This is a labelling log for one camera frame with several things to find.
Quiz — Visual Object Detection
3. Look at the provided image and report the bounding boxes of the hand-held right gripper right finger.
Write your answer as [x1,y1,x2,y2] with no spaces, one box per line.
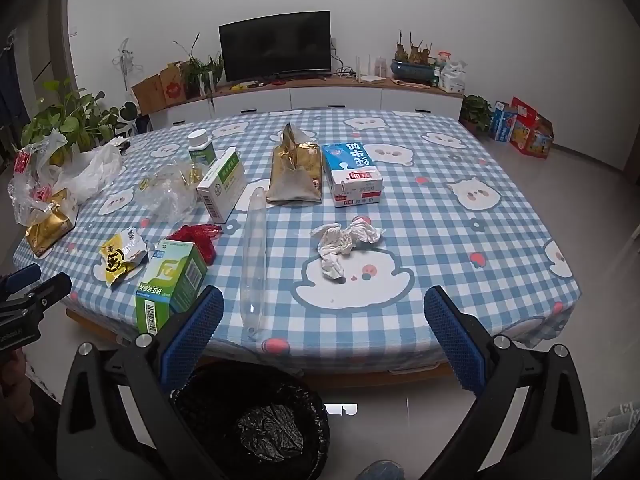
[424,285,593,480]

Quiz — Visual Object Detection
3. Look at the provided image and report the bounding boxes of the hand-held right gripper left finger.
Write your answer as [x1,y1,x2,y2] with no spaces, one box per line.
[56,285,226,480]

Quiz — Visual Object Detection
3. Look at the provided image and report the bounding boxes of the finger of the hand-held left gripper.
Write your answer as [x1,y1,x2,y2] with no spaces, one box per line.
[0,273,72,323]
[0,263,43,295]

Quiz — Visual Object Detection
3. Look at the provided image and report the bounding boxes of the yellow snack wrapper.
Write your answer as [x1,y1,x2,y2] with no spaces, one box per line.
[92,227,150,288]

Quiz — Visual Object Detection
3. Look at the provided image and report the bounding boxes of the clear plastic tube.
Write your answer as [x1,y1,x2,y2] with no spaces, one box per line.
[240,186,269,341]

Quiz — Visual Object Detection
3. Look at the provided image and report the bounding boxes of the black lined trash bin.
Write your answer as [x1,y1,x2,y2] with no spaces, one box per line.
[170,360,331,480]

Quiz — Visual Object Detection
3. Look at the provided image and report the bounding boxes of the clear plastic wrapper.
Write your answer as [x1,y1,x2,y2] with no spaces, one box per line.
[135,160,211,221]

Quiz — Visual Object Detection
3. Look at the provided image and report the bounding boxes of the white and green medicine box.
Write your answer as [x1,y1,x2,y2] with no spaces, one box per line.
[196,146,248,224]

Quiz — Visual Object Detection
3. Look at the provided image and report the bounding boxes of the white tissue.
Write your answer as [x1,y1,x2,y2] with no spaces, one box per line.
[310,216,387,281]

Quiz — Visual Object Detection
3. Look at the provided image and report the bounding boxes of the large gold bag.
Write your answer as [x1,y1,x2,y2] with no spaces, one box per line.
[265,123,322,206]

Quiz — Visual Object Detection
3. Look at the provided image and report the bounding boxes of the person's left hand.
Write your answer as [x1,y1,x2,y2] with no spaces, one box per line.
[0,351,36,426]

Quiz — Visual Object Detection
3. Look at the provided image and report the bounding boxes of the small gold bag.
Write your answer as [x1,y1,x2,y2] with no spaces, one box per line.
[25,187,81,259]

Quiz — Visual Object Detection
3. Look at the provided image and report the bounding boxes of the clear bag with red print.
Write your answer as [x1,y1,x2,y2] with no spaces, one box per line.
[7,130,68,226]

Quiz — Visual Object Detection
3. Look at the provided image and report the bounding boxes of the red mesh net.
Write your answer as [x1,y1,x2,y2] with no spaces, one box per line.
[167,223,223,266]

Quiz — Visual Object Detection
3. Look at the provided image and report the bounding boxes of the blue checked tablecloth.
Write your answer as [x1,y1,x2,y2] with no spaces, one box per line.
[12,108,585,361]

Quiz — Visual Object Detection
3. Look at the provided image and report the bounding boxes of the white plastic bag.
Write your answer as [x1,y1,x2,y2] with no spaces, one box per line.
[57,144,125,206]

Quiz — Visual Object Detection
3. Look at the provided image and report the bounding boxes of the person's shoe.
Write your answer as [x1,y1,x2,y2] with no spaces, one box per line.
[357,460,406,480]

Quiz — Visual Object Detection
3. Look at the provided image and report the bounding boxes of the large leafy potted plant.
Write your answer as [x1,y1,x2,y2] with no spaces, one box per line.
[20,77,138,153]

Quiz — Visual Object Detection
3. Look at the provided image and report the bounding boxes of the white medicine bottle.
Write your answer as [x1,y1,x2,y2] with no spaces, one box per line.
[188,129,217,166]

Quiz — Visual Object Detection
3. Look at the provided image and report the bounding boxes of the grey patterned cloth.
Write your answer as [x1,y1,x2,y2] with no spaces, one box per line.
[590,402,636,461]

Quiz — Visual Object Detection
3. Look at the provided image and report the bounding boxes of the blue and white milk carton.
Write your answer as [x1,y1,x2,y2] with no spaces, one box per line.
[321,142,386,208]

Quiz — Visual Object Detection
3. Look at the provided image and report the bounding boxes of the hanging clothes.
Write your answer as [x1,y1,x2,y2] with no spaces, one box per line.
[0,30,26,126]

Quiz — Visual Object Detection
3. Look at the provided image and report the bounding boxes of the colourful printed gift box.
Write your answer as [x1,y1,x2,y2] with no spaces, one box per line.
[525,116,555,160]

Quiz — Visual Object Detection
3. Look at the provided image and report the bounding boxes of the plain brown cardboard box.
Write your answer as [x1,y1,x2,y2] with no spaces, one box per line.
[131,75,168,115]

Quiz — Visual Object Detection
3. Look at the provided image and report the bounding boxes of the small potted plant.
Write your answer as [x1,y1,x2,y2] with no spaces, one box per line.
[460,94,495,136]

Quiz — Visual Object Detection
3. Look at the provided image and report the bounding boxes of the tall red gift box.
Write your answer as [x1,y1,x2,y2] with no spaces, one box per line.
[509,97,538,153]

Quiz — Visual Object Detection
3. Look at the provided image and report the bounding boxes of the brown box with red flower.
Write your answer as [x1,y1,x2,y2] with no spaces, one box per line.
[160,62,187,107]

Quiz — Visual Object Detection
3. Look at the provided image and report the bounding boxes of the white paper bag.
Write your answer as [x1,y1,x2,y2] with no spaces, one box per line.
[440,60,468,95]

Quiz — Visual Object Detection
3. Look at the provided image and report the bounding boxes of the slender potted plant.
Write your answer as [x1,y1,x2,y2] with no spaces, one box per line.
[172,34,226,108]

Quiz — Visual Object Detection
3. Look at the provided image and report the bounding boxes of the white television cabinet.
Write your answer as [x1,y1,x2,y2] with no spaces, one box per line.
[149,72,464,131]

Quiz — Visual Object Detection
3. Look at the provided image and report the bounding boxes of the blue bonsai planter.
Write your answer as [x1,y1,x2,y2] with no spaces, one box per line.
[391,30,435,86]

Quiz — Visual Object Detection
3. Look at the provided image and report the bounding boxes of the white router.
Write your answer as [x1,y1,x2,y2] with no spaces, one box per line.
[354,54,388,85]

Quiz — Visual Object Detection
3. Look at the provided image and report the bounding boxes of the black television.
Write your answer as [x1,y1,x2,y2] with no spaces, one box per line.
[218,10,332,82]

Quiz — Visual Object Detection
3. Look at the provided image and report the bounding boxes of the white wire ornament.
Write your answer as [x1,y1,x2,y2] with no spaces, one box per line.
[112,37,138,92]

